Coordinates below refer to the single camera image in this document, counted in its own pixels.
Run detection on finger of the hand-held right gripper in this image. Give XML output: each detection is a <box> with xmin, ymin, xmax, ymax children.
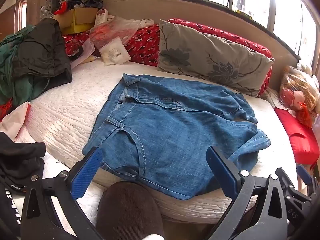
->
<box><xmin>296</xmin><ymin>164</ymin><xmax>313</xmax><ymax>193</ymax></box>
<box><xmin>276</xmin><ymin>167</ymin><xmax>297</xmax><ymax>193</ymax></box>

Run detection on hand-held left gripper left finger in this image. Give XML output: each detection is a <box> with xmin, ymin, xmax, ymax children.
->
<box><xmin>20</xmin><ymin>146</ymin><xmax>104</xmax><ymax>240</ymax></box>

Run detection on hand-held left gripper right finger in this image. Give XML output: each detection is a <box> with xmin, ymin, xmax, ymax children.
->
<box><xmin>206</xmin><ymin>146</ymin><xmax>288</xmax><ymax>240</ymax></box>

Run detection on blue denim pants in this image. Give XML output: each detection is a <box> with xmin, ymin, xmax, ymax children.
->
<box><xmin>82</xmin><ymin>74</ymin><xmax>272</xmax><ymax>201</ymax></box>

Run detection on red satin cloth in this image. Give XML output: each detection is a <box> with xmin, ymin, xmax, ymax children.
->
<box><xmin>274</xmin><ymin>107</ymin><xmax>320</xmax><ymax>170</ymax></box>

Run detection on white quilted mattress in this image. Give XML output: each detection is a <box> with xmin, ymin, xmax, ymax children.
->
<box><xmin>14</xmin><ymin>60</ymin><xmax>298</xmax><ymax>240</ymax></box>

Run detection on black knitted garment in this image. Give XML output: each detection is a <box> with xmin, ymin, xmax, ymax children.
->
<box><xmin>0</xmin><ymin>131</ymin><xmax>47</xmax><ymax>195</ymax></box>

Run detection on doll in plastic bag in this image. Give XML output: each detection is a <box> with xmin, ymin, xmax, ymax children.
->
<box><xmin>279</xmin><ymin>66</ymin><xmax>320</xmax><ymax>128</ymax></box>

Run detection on pale pink cloth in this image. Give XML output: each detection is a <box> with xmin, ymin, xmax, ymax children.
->
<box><xmin>0</xmin><ymin>101</ymin><xmax>32</xmax><ymax>143</ymax></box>

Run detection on green garment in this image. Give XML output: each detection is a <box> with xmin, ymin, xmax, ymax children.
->
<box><xmin>0</xmin><ymin>25</ymin><xmax>50</xmax><ymax>107</ymax></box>

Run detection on grey floral pillow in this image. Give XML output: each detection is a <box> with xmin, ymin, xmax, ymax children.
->
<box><xmin>157</xmin><ymin>19</ymin><xmax>275</xmax><ymax>97</ymax></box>

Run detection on white labelled packet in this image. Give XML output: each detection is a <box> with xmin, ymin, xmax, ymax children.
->
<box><xmin>99</xmin><ymin>37</ymin><xmax>132</xmax><ymax>66</ymax></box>

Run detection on red patterned bolster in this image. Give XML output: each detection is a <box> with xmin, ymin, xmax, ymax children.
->
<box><xmin>62</xmin><ymin>18</ymin><xmax>273</xmax><ymax>98</ymax></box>

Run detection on clear plastic bag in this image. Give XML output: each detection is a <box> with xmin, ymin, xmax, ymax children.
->
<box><xmin>89</xmin><ymin>17</ymin><xmax>140</xmax><ymax>49</ymax></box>

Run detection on cardboard box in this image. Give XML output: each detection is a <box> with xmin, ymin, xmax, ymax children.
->
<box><xmin>54</xmin><ymin>7</ymin><xmax>98</xmax><ymax>35</ymax></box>

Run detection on white bottle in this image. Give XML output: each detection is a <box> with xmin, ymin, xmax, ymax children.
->
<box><xmin>94</xmin><ymin>9</ymin><xmax>109</xmax><ymax>27</ymax></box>

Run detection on window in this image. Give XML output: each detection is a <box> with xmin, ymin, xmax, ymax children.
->
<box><xmin>175</xmin><ymin>0</ymin><xmax>318</xmax><ymax>65</ymax></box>

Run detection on black printed strap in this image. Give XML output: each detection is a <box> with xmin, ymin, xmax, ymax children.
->
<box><xmin>0</xmin><ymin>177</ymin><xmax>23</xmax><ymax>240</ymax></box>

